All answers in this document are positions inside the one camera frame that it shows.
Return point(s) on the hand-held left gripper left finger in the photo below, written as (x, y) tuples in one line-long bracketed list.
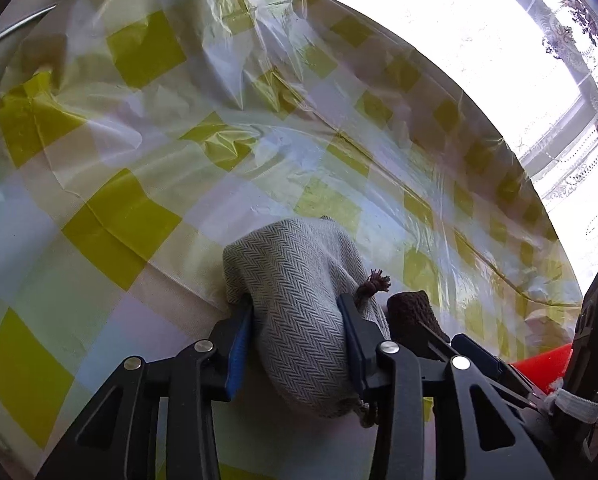
[(236, 355)]

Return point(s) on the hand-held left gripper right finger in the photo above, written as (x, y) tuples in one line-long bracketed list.
[(354, 345)]

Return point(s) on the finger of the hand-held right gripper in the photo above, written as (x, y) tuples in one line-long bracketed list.
[(431, 342), (474, 352)]

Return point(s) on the brown knit pouch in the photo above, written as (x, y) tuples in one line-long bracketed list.
[(409, 312)]

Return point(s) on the grey herringbone pouch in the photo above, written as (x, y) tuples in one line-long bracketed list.
[(299, 310)]

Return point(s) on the red thermos flask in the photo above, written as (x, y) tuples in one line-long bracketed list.
[(544, 367)]

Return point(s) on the yellow checked plastic tablecloth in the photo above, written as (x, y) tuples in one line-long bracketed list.
[(129, 160)]

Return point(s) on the white lace curtain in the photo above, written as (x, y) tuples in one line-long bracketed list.
[(569, 25)]

